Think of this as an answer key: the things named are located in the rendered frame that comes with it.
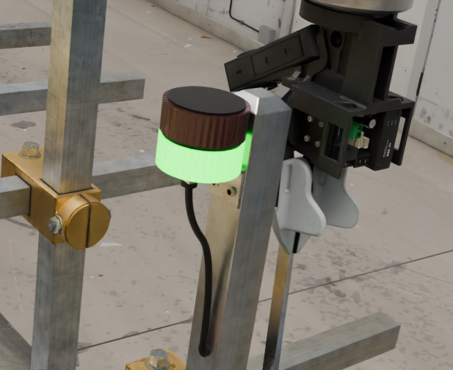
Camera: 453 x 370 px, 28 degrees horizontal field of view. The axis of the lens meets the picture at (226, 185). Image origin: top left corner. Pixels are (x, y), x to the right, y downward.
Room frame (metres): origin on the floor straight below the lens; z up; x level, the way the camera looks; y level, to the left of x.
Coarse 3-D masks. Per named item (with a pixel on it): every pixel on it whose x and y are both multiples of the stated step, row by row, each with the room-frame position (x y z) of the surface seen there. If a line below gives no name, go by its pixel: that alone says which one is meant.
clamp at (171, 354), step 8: (168, 352) 0.70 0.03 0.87; (136, 360) 0.68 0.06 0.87; (144, 360) 0.68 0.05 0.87; (168, 360) 0.69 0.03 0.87; (176, 360) 0.69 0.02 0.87; (128, 368) 0.67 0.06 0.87; (136, 368) 0.67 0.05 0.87; (144, 368) 0.67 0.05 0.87; (168, 368) 0.67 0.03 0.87; (176, 368) 0.68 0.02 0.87; (184, 368) 0.68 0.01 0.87
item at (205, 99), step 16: (176, 96) 0.59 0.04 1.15; (192, 96) 0.59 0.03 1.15; (208, 96) 0.60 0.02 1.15; (224, 96) 0.60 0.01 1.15; (208, 112) 0.56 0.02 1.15; (224, 112) 0.57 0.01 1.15; (240, 112) 0.58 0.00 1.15; (176, 144) 0.57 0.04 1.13; (240, 176) 0.60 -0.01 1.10; (224, 192) 0.61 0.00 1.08; (240, 192) 0.60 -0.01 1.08; (192, 208) 0.59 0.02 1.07; (192, 224) 0.59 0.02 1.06; (208, 256) 0.60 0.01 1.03; (208, 272) 0.60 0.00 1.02; (208, 288) 0.60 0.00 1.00; (208, 304) 0.60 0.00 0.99; (208, 320) 0.60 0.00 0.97; (208, 352) 0.60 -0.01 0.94
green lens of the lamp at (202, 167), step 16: (160, 144) 0.58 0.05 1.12; (160, 160) 0.57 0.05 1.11; (176, 160) 0.56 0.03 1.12; (192, 160) 0.56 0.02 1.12; (208, 160) 0.56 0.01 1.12; (224, 160) 0.57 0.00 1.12; (240, 160) 0.58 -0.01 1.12; (176, 176) 0.56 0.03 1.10; (192, 176) 0.56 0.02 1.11; (208, 176) 0.56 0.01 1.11; (224, 176) 0.57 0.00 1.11
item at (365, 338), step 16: (368, 320) 0.82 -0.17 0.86; (384, 320) 0.83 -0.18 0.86; (320, 336) 0.78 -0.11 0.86; (336, 336) 0.78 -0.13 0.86; (352, 336) 0.79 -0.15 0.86; (368, 336) 0.79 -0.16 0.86; (384, 336) 0.81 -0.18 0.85; (288, 352) 0.74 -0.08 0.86; (304, 352) 0.75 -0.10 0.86; (320, 352) 0.75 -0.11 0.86; (336, 352) 0.76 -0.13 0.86; (352, 352) 0.78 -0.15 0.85; (368, 352) 0.79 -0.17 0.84; (384, 352) 0.81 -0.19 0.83; (256, 368) 0.71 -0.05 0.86; (288, 368) 0.72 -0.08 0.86; (304, 368) 0.73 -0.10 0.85; (320, 368) 0.75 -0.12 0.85; (336, 368) 0.76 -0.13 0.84
